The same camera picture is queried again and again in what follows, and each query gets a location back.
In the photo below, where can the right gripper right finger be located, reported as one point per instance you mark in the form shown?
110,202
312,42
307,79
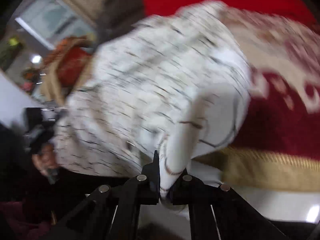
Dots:
203,202

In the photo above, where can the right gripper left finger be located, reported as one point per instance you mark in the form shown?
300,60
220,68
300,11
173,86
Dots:
140,190

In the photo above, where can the white crackle-print garment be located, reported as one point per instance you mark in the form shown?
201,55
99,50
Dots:
176,85

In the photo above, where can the person's left hand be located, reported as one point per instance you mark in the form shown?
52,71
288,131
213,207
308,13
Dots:
45,160

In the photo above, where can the red gold embroidered pillow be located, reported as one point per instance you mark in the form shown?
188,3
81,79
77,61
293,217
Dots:
63,67

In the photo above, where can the floral cream maroon bedspread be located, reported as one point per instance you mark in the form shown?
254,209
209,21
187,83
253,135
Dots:
277,147

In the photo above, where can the window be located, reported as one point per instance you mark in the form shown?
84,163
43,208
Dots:
50,21

